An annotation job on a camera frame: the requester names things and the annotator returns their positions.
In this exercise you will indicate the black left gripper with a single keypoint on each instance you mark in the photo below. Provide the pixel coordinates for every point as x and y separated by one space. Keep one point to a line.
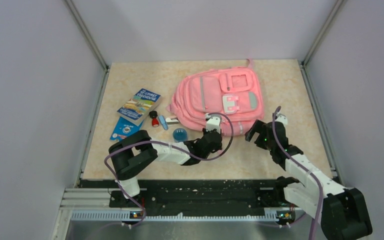
218 147

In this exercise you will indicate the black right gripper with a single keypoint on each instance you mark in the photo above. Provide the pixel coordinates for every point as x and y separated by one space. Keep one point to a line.
259 127

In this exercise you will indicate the pink student backpack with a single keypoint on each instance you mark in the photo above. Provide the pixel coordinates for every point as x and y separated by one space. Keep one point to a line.
234 92

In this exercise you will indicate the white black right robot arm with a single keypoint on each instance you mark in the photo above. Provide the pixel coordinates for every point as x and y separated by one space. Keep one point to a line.
341 212

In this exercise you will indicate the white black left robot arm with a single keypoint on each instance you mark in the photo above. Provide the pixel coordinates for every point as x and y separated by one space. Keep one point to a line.
133 154

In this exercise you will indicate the blue round lidded container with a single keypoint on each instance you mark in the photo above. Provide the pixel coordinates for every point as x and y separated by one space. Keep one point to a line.
180 135

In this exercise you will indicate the white mini stapler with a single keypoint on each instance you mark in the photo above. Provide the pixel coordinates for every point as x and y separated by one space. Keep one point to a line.
172 120

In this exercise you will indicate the light blue eraser stick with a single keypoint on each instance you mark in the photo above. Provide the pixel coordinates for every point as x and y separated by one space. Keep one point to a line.
163 122

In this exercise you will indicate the red black stamp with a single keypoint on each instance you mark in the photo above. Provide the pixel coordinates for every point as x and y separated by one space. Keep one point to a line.
154 118

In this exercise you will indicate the treehouse paperback book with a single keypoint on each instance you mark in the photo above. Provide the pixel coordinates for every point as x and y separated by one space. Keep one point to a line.
138 107

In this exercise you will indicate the blue paperback book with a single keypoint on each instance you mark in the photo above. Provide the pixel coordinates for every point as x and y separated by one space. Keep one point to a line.
124 129

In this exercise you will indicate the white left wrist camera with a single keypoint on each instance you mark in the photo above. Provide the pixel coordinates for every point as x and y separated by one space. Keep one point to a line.
213 122

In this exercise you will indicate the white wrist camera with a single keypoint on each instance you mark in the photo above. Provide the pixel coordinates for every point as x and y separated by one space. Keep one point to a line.
213 122
280 118

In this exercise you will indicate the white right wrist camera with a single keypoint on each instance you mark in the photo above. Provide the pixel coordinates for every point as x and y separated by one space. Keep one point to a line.
280 118

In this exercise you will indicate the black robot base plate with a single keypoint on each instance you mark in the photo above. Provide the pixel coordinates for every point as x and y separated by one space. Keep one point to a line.
203 198

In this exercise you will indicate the left aluminium corner post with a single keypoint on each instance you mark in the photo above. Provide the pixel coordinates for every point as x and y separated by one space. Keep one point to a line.
80 23

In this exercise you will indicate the aluminium corner post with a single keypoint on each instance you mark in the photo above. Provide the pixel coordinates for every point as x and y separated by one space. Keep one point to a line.
329 22
80 23

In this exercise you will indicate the right aluminium corner post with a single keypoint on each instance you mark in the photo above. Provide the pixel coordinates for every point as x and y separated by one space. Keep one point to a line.
329 22

